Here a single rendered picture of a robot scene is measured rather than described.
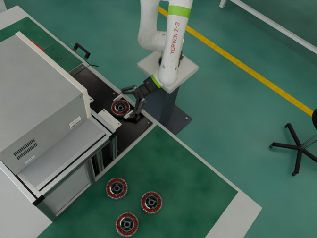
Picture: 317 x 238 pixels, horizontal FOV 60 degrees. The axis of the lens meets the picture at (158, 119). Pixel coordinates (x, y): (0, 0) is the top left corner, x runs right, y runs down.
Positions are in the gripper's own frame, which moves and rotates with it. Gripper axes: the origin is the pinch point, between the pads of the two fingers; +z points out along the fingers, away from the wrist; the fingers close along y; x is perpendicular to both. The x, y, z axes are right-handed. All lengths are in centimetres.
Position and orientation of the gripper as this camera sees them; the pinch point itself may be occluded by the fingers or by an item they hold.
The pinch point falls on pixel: (120, 108)
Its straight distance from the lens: 170.8
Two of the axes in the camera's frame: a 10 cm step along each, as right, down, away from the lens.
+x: -3.2, -2.4, -9.1
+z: -7.9, 6.0, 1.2
